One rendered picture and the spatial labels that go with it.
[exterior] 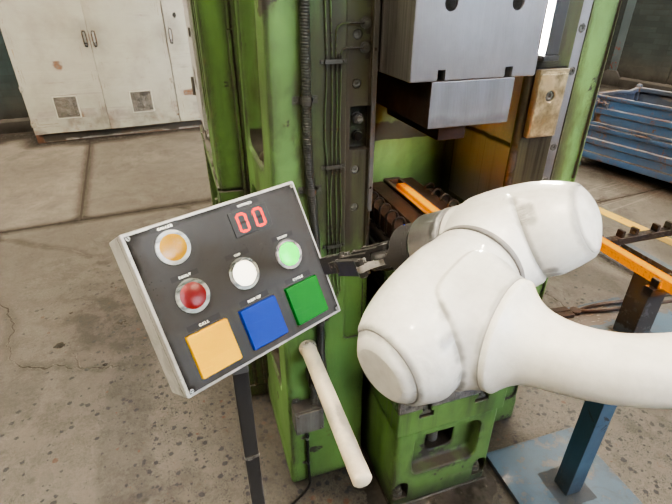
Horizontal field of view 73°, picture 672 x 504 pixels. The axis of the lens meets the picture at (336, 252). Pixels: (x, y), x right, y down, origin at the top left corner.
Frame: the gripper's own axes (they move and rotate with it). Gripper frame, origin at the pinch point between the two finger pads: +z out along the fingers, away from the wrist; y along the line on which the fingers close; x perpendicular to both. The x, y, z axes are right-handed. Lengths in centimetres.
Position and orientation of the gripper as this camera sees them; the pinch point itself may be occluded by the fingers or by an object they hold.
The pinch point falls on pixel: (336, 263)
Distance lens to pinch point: 76.9
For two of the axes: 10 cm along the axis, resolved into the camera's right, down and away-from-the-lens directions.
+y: 7.3, -3.4, 6.0
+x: -3.4, -9.3, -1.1
